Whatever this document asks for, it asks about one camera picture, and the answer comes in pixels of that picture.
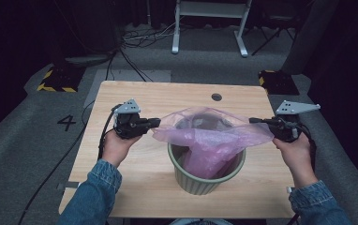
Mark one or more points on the pink plastic bag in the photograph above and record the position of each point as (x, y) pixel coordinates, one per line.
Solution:
(211, 140)

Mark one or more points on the black yellow striped base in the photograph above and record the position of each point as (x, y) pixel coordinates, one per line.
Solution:
(60, 79)
(281, 84)

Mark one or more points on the white metal stand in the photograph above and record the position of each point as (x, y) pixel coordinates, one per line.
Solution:
(211, 9)

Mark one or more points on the person's left hand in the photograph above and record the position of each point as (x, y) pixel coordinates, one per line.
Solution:
(116, 148)

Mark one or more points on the person's lap in jeans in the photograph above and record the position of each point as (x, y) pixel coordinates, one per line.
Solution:
(199, 222)

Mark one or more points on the person's right hand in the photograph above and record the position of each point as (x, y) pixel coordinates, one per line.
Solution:
(300, 159)

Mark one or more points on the grey curtain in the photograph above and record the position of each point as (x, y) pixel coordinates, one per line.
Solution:
(308, 37)

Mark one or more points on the grey tape strip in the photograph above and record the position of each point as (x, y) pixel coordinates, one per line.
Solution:
(66, 185)

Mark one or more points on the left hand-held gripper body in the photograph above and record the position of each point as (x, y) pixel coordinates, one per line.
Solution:
(130, 123)

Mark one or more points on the grey flat stand base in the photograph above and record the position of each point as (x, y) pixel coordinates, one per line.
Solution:
(86, 60)

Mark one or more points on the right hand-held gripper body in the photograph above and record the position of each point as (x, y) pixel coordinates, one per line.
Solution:
(288, 129)

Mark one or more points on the green plastic bin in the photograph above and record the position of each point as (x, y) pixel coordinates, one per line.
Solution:
(199, 187)

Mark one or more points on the dark tripod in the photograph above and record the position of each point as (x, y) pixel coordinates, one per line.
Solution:
(272, 37)

